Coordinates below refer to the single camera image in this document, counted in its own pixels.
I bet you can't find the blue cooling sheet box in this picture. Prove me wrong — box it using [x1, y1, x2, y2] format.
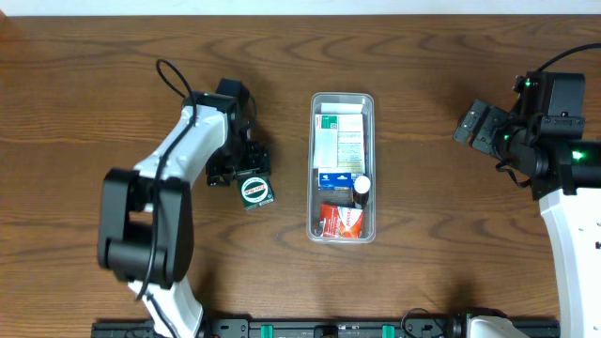
[314, 114, 365, 191]

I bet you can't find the green white square box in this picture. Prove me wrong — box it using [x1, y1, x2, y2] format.
[238, 176, 275, 210]

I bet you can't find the red Panadol box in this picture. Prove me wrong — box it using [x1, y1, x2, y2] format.
[319, 204, 363, 238]

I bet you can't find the black mounting rail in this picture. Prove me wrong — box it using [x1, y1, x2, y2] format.
[91, 316, 562, 338]

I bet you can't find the dark syrup bottle white cap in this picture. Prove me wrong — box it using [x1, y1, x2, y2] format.
[352, 176, 371, 209]

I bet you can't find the white green medicine box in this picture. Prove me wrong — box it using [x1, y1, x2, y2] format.
[314, 115, 338, 168]

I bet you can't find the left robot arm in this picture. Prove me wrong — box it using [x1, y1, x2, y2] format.
[91, 89, 270, 337]

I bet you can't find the clear plastic container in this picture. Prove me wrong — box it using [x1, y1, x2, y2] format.
[306, 92, 377, 244]

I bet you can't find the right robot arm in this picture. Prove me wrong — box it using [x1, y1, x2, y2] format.
[454, 100, 600, 337]

